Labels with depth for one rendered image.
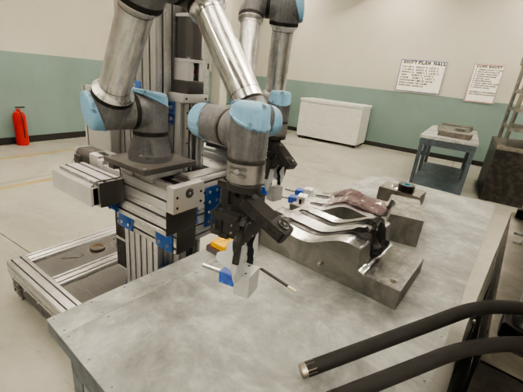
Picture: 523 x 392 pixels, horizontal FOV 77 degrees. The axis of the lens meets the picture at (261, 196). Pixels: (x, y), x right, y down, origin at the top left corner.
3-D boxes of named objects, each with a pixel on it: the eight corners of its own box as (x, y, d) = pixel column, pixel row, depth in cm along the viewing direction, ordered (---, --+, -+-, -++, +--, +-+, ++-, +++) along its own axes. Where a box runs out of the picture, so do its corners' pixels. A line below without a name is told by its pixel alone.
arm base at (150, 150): (118, 155, 113) (117, 127, 109) (155, 151, 125) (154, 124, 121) (146, 166, 105) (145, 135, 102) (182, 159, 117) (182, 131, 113)
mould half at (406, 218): (289, 216, 139) (293, 192, 135) (305, 198, 162) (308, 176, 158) (415, 247, 123) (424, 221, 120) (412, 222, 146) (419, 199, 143)
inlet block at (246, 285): (196, 279, 74) (197, 259, 72) (208, 269, 79) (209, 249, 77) (247, 299, 69) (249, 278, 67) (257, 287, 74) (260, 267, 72)
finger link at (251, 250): (236, 254, 78) (234, 223, 73) (258, 262, 76) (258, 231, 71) (229, 263, 76) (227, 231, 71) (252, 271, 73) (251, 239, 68)
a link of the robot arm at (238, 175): (272, 161, 65) (253, 169, 58) (269, 183, 67) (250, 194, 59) (239, 153, 68) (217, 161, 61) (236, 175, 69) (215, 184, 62)
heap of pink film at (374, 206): (321, 207, 136) (324, 190, 134) (328, 194, 152) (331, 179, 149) (385, 222, 128) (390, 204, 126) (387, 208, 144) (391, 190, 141)
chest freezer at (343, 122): (364, 145, 798) (373, 105, 766) (355, 148, 735) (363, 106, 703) (307, 134, 869) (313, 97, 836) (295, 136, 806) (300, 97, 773)
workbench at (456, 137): (405, 188, 479) (422, 127, 448) (422, 166, 633) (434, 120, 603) (459, 201, 446) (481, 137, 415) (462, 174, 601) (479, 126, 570)
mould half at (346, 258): (252, 240, 115) (256, 205, 111) (293, 221, 135) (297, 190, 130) (394, 309, 87) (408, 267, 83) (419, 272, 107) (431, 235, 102)
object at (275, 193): (250, 191, 132) (250, 179, 130) (258, 189, 136) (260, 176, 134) (272, 201, 124) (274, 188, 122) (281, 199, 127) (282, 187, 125)
